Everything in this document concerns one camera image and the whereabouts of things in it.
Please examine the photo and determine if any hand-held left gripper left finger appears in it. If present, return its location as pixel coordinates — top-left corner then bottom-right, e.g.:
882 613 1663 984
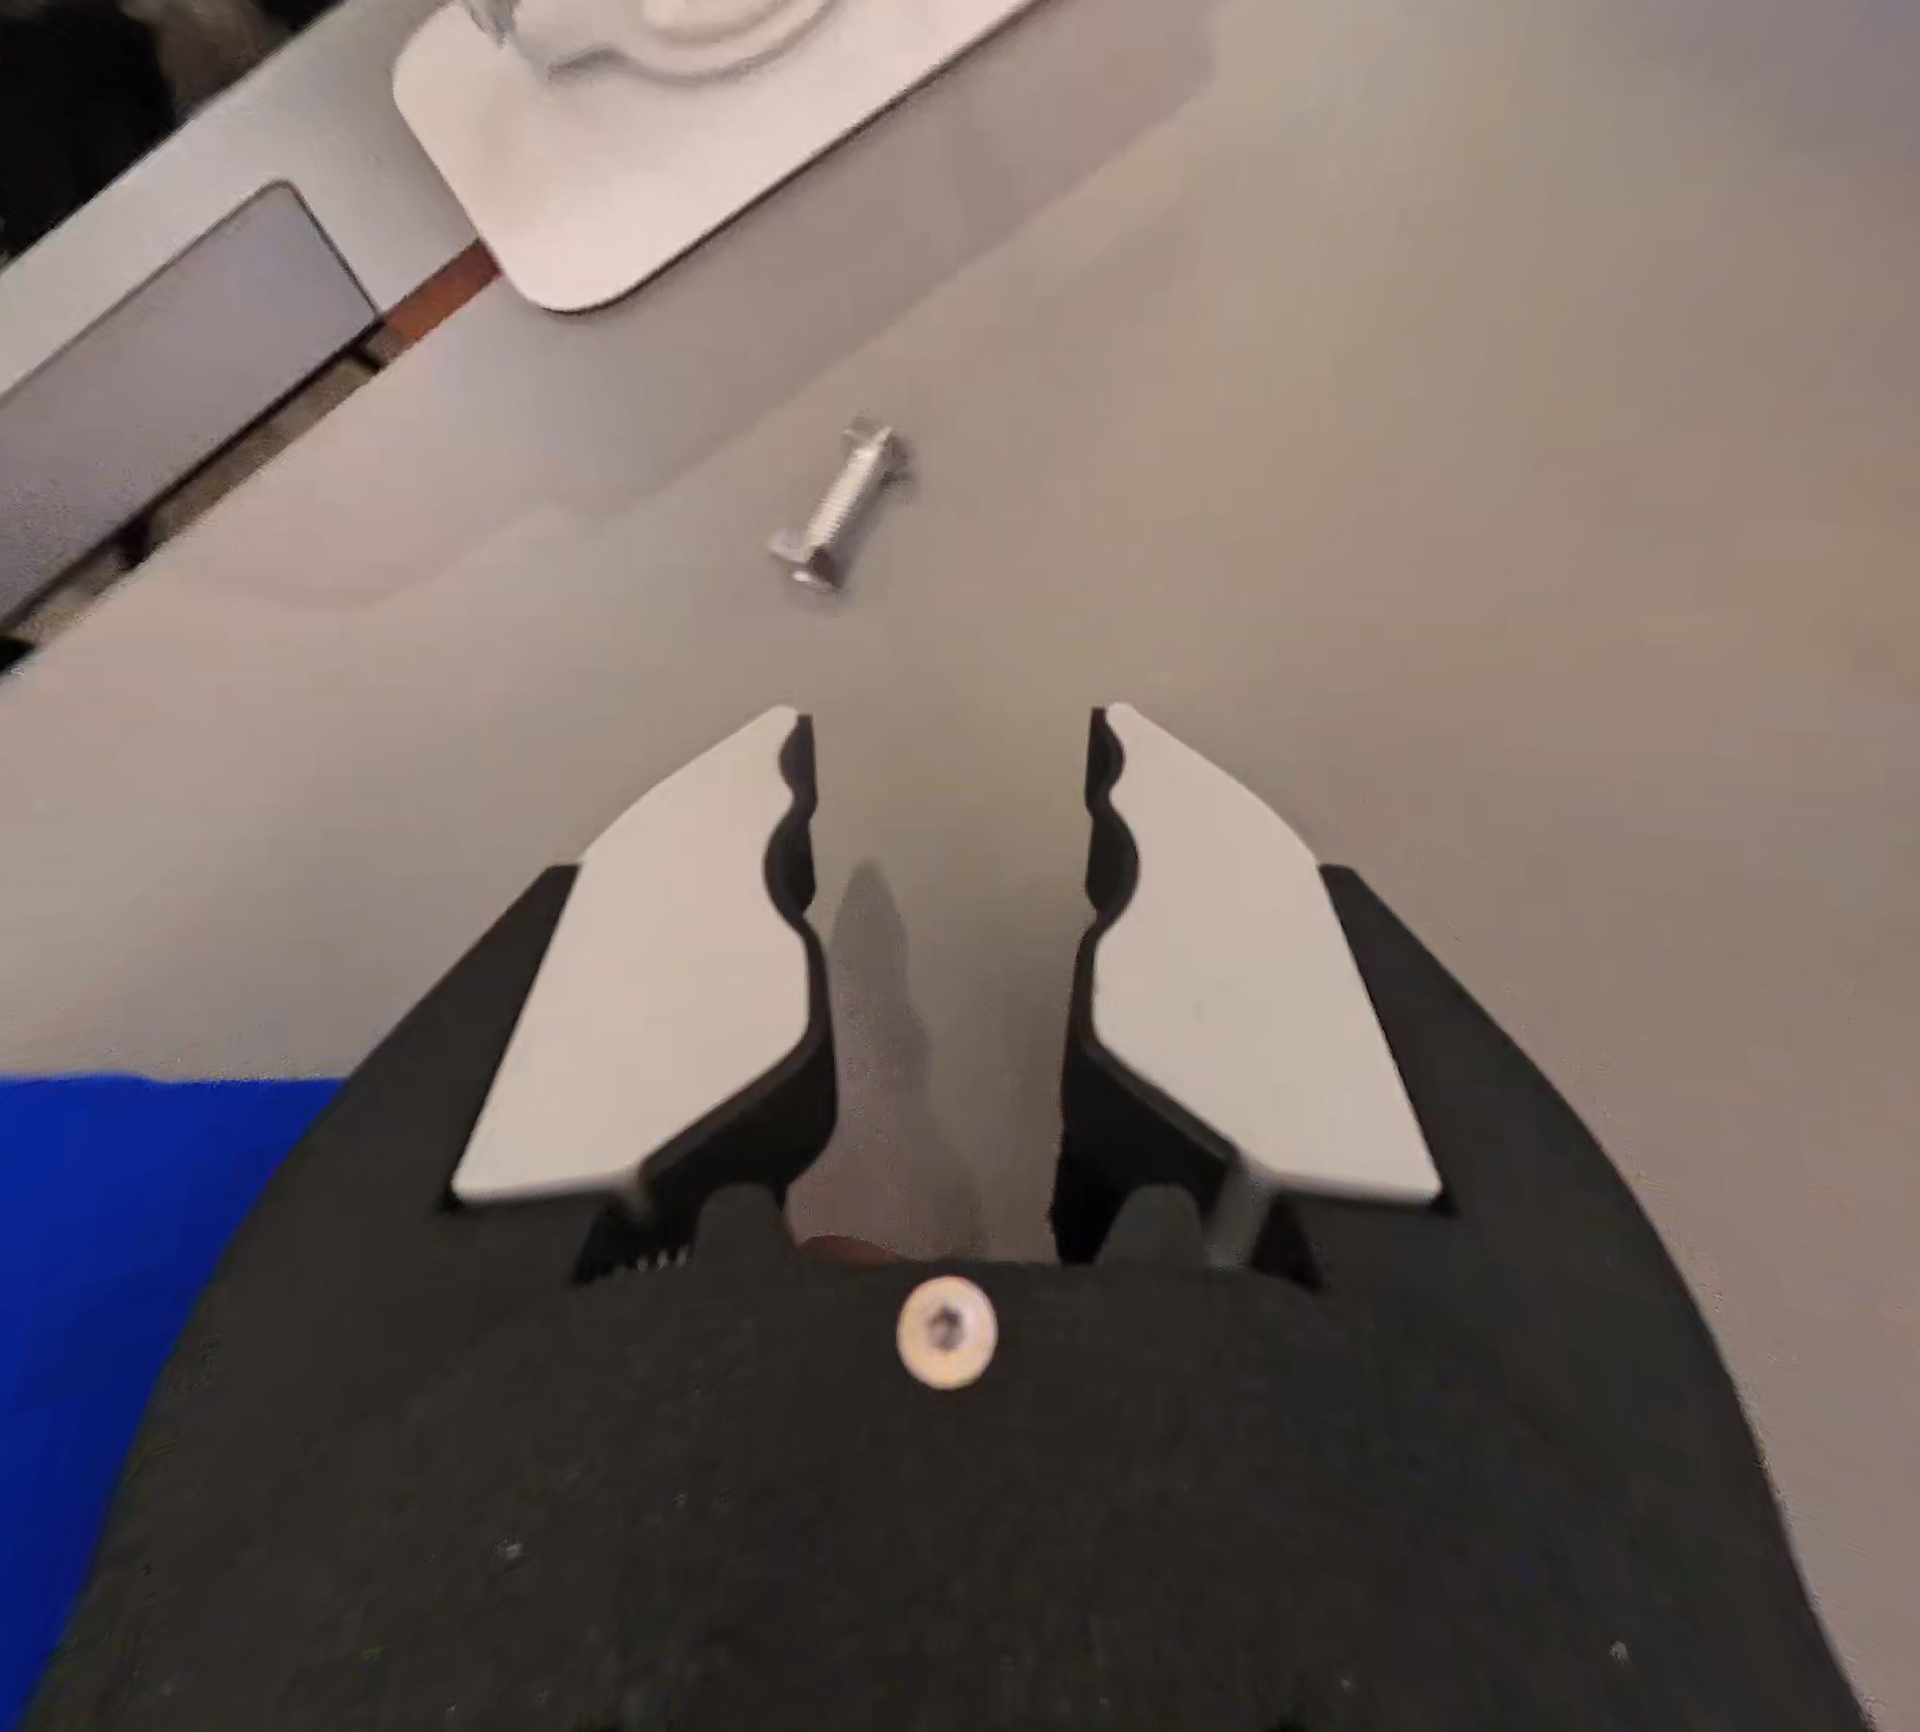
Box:
450 706 838 1239

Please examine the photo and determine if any blue divided plastic bin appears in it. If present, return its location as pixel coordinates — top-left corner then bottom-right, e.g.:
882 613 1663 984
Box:
0 1076 350 1732

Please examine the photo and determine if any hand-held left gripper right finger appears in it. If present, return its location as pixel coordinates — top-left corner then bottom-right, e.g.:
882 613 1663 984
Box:
1055 699 1446 1265

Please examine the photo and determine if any silver hex bolt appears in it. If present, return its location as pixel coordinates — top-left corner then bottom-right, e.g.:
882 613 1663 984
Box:
767 418 918 598

